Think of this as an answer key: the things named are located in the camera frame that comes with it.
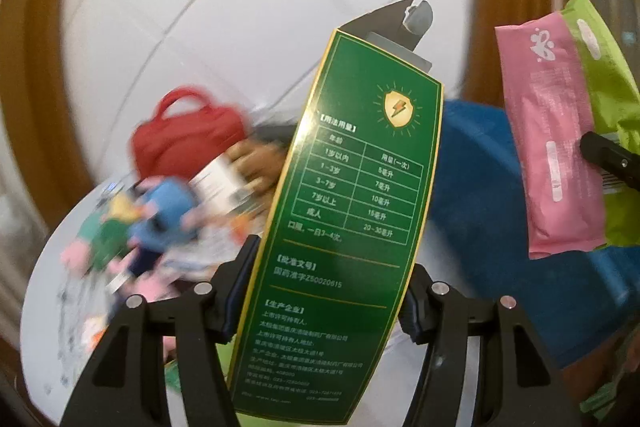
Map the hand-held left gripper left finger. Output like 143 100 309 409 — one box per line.
59 234 263 427

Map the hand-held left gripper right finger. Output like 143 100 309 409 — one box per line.
356 263 584 427

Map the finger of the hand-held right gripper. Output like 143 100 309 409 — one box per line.
579 131 640 190

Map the pink wipes packet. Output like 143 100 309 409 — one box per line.
494 11 608 261

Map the light green wipes packet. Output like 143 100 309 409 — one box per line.
557 0 640 252

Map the blue plastic storage bin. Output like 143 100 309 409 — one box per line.
397 99 640 370

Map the dark green medicine box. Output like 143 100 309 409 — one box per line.
226 0 446 426

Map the blue plush toy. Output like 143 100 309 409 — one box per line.
124 176 200 279

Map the white carton box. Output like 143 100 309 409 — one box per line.
189 156 252 214

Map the brown teddy bear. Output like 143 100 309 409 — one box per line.
226 141 290 200

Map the green and pink plush toy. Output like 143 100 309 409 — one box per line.
60 202 136 280

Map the red handbag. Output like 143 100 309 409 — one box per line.
130 87 252 182

